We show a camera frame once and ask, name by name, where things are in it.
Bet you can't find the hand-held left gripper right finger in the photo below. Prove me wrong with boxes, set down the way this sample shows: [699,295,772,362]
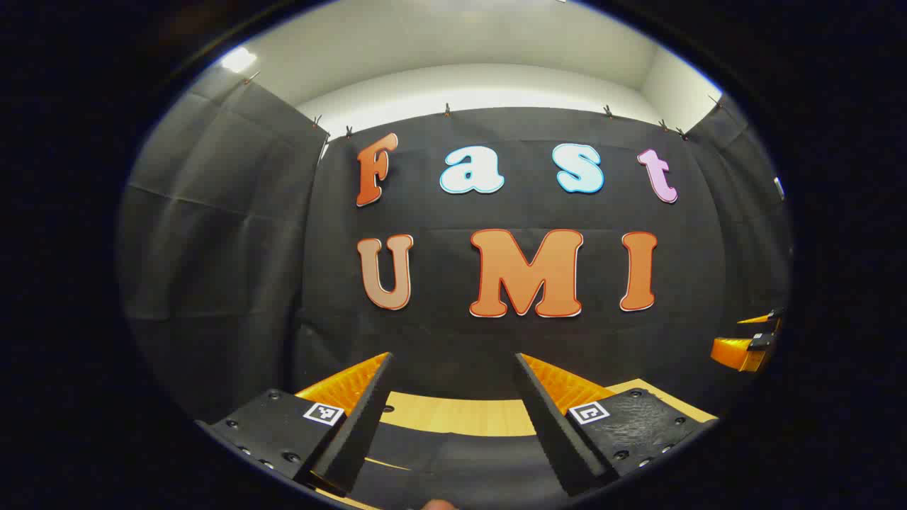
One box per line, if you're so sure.
[514,352,719,498]

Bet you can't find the ceiling light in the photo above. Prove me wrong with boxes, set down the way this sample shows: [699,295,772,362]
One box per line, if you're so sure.
[220,46,258,74]

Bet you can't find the dark grey jeans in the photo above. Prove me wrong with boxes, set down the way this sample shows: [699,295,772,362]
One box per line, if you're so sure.
[352,423,568,510]

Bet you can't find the black backdrop cloth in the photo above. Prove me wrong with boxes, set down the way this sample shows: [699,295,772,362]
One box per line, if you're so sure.
[117,67,793,426]

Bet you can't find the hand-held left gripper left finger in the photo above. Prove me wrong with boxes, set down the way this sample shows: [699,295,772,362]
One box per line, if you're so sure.
[195,351,395,498]

